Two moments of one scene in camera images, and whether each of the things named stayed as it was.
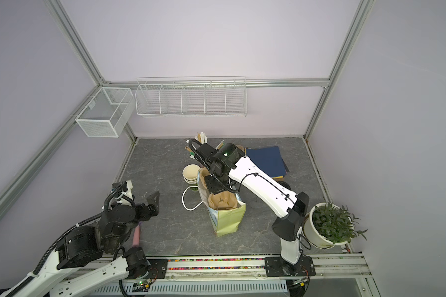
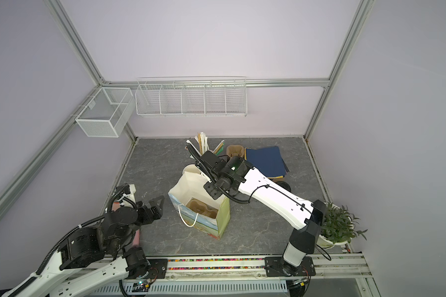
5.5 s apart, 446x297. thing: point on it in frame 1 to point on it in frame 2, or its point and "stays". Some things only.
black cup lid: (284, 184) stays
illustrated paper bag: (224, 221) to (195, 205)
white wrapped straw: (201, 137) stays
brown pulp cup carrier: (224, 200) to (199, 207)
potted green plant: (327, 225) stays
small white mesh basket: (103, 116) stays
